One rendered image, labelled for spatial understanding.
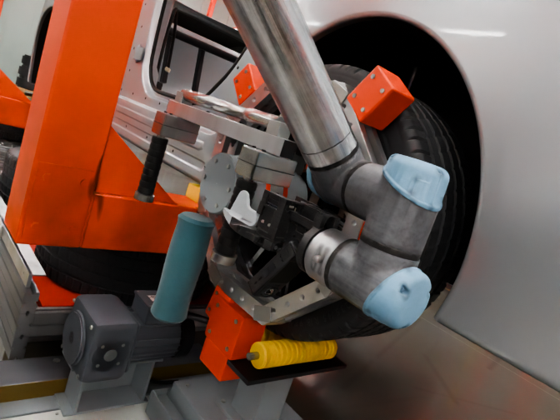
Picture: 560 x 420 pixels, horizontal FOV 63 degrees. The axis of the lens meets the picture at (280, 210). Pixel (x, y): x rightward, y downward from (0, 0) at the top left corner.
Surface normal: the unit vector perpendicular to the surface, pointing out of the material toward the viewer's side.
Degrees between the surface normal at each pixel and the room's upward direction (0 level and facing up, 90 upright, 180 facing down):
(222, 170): 90
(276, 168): 90
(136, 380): 90
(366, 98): 90
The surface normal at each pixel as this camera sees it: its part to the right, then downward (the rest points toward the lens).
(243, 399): -0.72, -0.12
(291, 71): 0.07, 0.51
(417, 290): 0.62, 0.33
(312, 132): -0.24, 0.62
